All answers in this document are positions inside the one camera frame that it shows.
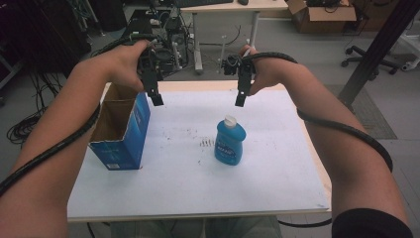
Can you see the black sleeve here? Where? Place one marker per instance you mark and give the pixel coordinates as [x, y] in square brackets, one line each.
[369, 224]

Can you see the person's right hand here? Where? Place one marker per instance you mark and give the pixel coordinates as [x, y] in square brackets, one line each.
[270, 74]

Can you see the blue bottle with white cap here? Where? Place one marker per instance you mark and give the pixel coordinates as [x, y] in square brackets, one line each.
[229, 145]

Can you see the grey floor mat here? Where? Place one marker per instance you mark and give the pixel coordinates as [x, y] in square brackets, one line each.
[373, 115]

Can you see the black metal post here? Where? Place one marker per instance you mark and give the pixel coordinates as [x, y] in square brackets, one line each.
[379, 46]

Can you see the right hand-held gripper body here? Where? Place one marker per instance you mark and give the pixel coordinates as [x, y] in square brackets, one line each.
[243, 71]

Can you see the black office chair base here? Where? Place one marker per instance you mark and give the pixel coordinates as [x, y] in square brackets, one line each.
[366, 59]

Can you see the white desk with metal legs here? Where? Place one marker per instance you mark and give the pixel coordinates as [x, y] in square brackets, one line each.
[231, 6]

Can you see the dark curtain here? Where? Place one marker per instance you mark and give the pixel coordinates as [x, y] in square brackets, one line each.
[39, 29]

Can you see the brown open cardboard box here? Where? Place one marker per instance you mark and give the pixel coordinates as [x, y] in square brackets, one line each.
[317, 20]

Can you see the black keyboard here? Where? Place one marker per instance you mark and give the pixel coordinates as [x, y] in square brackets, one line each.
[201, 2]

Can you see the white paper sheet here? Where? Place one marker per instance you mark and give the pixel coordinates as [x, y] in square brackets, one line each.
[185, 185]

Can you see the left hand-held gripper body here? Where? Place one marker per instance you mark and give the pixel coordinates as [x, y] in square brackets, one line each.
[152, 64]

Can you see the blue cardboard box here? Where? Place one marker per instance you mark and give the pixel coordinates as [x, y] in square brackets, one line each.
[128, 139]

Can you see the person's left hand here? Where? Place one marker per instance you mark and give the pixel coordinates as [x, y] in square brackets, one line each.
[124, 64]

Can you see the black computer mouse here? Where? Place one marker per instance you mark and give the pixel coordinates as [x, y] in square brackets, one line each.
[243, 2]

